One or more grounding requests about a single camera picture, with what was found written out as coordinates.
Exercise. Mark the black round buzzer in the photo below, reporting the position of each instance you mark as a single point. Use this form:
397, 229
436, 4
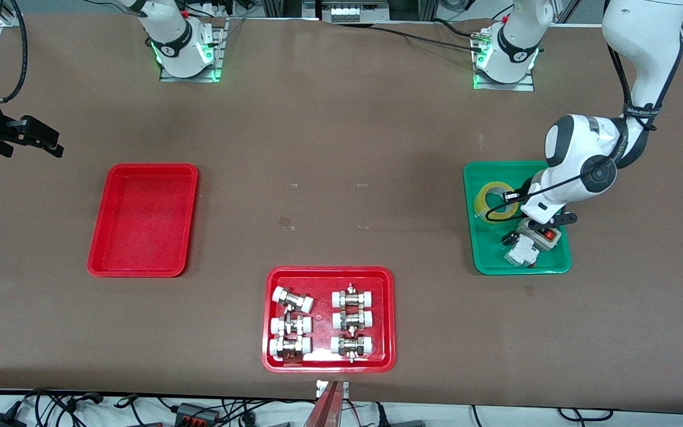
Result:
507, 239

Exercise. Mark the white circuit breaker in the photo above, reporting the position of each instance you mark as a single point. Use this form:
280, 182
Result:
522, 255

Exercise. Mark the reddish aluminium profile bar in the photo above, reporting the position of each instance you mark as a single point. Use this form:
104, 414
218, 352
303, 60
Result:
326, 412

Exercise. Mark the red tray holding fittings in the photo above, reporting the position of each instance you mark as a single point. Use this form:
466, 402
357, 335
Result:
321, 279

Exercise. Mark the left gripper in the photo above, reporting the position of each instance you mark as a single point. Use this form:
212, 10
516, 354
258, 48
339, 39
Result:
526, 185

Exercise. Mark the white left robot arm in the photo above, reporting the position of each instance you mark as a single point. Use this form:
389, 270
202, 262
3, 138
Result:
578, 148

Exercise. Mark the white connector block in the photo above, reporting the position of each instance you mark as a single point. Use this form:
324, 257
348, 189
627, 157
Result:
344, 12

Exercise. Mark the green plastic tray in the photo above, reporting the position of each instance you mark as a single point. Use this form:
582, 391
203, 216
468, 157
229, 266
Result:
495, 255

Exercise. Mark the white capped brass pipe fitting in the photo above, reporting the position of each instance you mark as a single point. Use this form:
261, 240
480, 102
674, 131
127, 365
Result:
353, 298
353, 320
291, 325
290, 347
351, 345
292, 299

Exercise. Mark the yellow clear tape roll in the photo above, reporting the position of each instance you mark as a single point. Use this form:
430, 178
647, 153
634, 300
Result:
480, 201

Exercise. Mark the black power adapter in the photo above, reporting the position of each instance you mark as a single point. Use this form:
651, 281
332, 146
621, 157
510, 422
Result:
0, 421

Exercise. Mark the grey on-off switch box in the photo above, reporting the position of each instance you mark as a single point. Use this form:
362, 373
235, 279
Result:
540, 240

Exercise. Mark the empty red plastic tray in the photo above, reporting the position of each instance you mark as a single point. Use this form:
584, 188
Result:
140, 225

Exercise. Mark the black power strip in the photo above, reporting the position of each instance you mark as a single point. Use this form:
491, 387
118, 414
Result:
196, 413

